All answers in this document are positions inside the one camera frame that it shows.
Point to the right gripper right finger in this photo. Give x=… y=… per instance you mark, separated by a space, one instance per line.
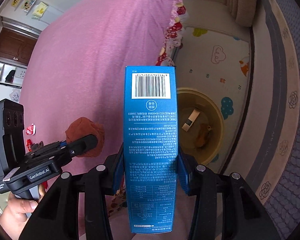
x=199 y=181

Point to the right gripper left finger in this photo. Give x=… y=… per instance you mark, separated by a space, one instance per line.
x=101 y=181

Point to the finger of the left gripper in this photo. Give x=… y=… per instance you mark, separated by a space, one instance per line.
x=81 y=146
x=41 y=149

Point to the blue nasal spray box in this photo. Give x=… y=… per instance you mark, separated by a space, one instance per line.
x=150 y=142

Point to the yellow plastic trash bin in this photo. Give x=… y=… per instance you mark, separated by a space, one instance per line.
x=188 y=100

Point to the person's left hand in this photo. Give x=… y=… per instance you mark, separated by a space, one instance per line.
x=13 y=218

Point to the red snack wrapper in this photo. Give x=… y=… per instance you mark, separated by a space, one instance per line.
x=32 y=146

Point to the small red wrapper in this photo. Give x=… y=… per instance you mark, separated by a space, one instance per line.
x=31 y=130

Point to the brown sock in bin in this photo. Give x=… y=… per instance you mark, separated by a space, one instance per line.
x=203 y=135

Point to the gold box in bin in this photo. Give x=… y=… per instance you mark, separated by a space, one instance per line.
x=190 y=120

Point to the pink bed sheet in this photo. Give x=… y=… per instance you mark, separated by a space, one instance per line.
x=77 y=68

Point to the grey patterned rug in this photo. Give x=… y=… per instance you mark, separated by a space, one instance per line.
x=275 y=172

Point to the brown wooden door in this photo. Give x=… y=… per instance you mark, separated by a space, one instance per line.
x=15 y=46

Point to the cartoon foam play mat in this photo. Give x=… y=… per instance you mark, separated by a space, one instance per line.
x=217 y=65

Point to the red floral bed skirt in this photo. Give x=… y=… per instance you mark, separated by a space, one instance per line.
x=172 y=40

